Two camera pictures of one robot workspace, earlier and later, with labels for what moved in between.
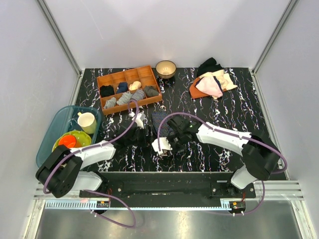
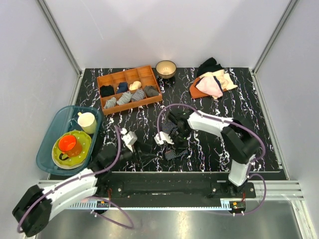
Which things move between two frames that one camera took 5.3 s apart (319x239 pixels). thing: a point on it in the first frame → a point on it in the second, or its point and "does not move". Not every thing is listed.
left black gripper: [147, 140] → [136, 150]
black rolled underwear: [106, 90] does not move
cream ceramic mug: [87, 122] does not move
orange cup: [68, 140] does not move
